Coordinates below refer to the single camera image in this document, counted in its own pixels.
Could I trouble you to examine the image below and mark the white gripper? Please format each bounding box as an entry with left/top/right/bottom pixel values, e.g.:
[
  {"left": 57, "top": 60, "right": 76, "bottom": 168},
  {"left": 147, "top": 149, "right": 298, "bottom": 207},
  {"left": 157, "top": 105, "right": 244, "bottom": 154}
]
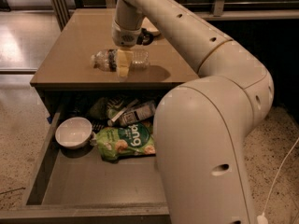
[{"left": 112, "top": 21, "right": 154, "bottom": 77}]

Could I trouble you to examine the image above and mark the clear plastic water bottle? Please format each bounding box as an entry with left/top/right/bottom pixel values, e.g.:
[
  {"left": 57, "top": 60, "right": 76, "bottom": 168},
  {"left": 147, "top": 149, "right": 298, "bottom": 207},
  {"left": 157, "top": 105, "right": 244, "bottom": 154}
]
[{"left": 91, "top": 49, "right": 150, "bottom": 72}]

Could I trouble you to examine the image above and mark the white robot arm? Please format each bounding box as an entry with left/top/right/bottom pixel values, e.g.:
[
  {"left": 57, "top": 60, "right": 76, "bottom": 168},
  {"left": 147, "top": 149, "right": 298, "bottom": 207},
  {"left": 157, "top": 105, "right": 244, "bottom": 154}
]
[{"left": 113, "top": 0, "right": 274, "bottom": 224}]

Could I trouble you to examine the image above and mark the white labelled bottle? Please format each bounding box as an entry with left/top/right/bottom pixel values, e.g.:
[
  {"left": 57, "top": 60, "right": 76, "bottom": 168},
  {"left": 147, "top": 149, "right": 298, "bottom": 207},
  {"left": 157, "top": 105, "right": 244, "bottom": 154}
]
[{"left": 107, "top": 100, "right": 156, "bottom": 127}]

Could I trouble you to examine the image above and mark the beige drawer cabinet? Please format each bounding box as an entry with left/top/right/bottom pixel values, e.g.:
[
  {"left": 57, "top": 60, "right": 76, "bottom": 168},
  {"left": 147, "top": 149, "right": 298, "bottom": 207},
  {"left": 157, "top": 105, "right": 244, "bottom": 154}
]
[{"left": 31, "top": 9, "right": 197, "bottom": 115}]

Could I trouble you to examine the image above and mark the white bowl in drawer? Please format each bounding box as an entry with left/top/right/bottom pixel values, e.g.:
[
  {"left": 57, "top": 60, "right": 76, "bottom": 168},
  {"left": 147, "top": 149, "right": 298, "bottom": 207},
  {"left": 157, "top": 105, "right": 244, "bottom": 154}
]
[{"left": 55, "top": 117, "right": 93, "bottom": 149}]

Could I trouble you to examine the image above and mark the open grey top drawer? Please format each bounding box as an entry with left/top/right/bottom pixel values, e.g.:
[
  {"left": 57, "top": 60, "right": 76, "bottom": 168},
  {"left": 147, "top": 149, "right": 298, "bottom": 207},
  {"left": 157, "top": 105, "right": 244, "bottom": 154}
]
[{"left": 0, "top": 105, "right": 171, "bottom": 224}]

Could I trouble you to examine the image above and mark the white bowl on cabinet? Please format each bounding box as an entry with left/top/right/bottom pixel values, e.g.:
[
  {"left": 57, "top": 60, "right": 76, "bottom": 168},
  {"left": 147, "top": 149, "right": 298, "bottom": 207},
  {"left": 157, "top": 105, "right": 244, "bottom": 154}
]
[{"left": 142, "top": 18, "right": 161, "bottom": 37}]

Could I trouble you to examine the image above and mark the dark green chip bag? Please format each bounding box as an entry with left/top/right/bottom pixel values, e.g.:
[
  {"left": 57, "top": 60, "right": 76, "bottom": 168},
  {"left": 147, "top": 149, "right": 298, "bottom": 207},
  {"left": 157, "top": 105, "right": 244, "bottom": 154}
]
[{"left": 86, "top": 95, "right": 132, "bottom": 120}]

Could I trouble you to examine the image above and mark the green snack bag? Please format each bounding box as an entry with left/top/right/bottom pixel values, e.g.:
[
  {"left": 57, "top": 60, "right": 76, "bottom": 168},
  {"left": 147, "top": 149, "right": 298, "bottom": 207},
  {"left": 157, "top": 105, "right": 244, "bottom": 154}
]
[{"left": 95, "top": 121, "right": 156, "bottom": 162}]

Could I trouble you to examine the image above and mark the white plug adapter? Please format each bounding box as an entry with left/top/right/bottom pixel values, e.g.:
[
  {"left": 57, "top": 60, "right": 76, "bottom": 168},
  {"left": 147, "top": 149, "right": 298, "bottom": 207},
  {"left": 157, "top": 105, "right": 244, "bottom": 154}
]
[{"left": 257, "top": 214, "right": 269, "bottom": 224}]

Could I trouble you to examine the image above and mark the white power cable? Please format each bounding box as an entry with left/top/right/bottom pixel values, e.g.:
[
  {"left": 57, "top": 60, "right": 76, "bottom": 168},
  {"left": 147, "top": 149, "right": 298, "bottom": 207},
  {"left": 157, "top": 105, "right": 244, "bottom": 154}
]
[{"left": 263, "top": 136, "right": 299, "bottom": 215}]

